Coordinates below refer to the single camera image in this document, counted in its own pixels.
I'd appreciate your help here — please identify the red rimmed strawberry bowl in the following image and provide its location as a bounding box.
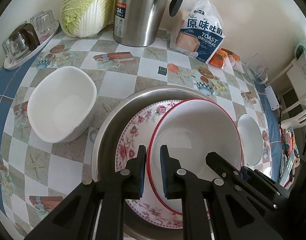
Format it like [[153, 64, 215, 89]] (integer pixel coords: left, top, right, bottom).
[[148, 99, 243, 215]]

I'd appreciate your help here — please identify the floral rimmed white plate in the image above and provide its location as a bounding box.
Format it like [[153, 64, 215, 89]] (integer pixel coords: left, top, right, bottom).
[[115, 100, 183, 229]]

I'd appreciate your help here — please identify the white squarish bowl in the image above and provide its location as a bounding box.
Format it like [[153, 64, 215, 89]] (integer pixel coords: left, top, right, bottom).
[[27, 66, 97, 144]]

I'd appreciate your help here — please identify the large stainless steel plate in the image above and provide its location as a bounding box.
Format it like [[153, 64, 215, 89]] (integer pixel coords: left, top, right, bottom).
[[91, 85, 209, 239]]

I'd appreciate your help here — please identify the small white round bowl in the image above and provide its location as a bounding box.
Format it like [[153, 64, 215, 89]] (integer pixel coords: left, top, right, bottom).
[[237, 114, 263, 166]]

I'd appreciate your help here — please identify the white plastic basket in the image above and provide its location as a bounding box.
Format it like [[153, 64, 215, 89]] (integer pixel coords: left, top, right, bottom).
[[281, 109, 306, 129]]

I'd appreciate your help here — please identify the white power adapter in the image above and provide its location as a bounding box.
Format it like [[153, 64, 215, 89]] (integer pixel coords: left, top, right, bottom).
[[264, 86, 280, 111]]

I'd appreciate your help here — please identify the white shelf unit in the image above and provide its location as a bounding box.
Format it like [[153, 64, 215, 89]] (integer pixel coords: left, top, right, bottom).
[[267, 59, 306, 114]]

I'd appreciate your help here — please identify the clear glass mug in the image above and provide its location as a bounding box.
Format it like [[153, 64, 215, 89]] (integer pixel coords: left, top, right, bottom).
[[242, 64, 268, 85]]

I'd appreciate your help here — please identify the orange snack packet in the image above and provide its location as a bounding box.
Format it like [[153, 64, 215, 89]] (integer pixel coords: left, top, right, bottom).
[[209, 48, 243, 72]]

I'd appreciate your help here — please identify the white oval tray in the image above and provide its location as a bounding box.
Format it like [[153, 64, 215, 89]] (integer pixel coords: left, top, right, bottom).
[[3, 21, 60, 71]]

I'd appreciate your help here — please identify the toast bread bag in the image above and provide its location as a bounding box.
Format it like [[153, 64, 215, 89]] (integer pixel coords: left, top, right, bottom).
[[170, 0, 225, 63]]

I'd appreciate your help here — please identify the upturned clear glass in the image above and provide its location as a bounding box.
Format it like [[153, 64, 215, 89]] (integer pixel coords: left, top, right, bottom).
[[30, 10, 55, 36]]

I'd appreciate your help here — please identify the napa cabbage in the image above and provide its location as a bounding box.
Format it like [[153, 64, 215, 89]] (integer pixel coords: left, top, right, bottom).
[[60, 0, 115, 38]]

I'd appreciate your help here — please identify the stainless steel thermos jug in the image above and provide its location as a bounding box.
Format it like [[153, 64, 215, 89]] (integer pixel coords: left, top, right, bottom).
[[113, 0, 190, 48]]

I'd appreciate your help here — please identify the glass pot brown handle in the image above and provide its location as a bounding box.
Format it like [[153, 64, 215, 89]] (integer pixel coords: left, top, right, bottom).
[[2, 22, 40, 62]]

